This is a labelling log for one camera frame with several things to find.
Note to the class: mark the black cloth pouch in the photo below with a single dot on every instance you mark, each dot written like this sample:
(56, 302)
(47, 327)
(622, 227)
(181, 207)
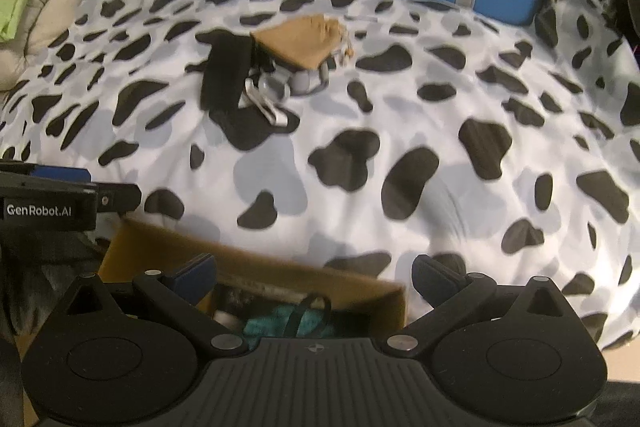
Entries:
(225, 72)

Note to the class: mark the grey fuzzy cloth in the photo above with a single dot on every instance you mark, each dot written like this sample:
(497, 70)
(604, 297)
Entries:
(40, 287)

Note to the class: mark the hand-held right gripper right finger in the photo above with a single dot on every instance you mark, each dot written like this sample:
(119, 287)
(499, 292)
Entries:
(432, 277)

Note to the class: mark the cardboard box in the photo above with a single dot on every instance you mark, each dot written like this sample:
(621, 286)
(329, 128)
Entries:
(250, 264)

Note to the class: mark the beige quilt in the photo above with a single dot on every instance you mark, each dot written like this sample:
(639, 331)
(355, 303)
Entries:
(45, 27)

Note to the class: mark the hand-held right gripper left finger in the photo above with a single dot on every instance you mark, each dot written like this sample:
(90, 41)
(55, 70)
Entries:
(192, 277)

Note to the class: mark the teal cloth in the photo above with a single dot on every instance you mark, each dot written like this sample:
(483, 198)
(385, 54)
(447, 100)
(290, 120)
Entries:
(272, 322)

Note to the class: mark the cow print blanket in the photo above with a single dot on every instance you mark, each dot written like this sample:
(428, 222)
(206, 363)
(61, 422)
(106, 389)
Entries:
(380, 132)

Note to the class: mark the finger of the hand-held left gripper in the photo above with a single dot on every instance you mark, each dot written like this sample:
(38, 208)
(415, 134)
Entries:
(60, 172)
(120, 198)

